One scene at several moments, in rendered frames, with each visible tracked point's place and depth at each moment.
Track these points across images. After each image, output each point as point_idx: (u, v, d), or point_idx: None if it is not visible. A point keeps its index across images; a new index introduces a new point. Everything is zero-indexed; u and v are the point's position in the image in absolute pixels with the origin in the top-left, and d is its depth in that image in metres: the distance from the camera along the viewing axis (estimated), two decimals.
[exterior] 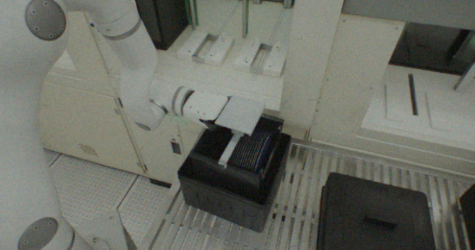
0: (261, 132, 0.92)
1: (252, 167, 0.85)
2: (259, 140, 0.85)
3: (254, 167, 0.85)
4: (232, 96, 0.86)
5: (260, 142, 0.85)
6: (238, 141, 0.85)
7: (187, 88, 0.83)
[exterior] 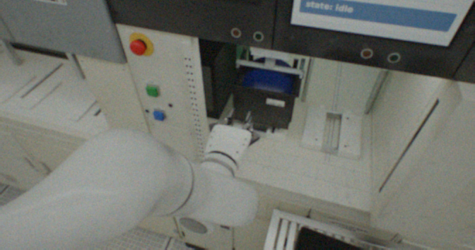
0: None
1: None
2: None
3: None
4: (209, 124, 0.79)
5: None
6: (274, 70, 1.06)
7: (213, 153, 0.68)
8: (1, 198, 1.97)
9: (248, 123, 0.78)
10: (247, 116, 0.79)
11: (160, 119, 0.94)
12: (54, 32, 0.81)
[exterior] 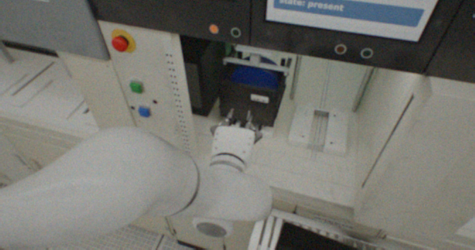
0: None
1: None
2: None
3: None
4: (210, 127, 0.78)
5: None
6: (260, 68, 1.08)
7: (220, 155, 0.67)
8: None
9: (249, 122, 0.78)
10: (247, 116, 0.79)
11: (145, 116, 0.95)
12: (37, 29, 0.82)
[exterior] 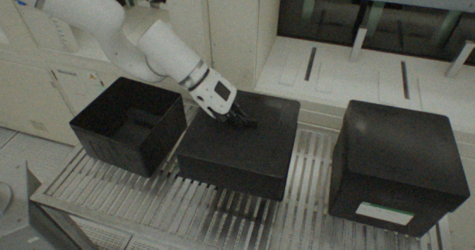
0: None
1: None
2: None
3: None
4: (220, 122, 0.76)
5: None
6: None
7: None
8: None
9: (232, 110, 0.82)
10: None
11: (22, 3, 1.24)
12: None
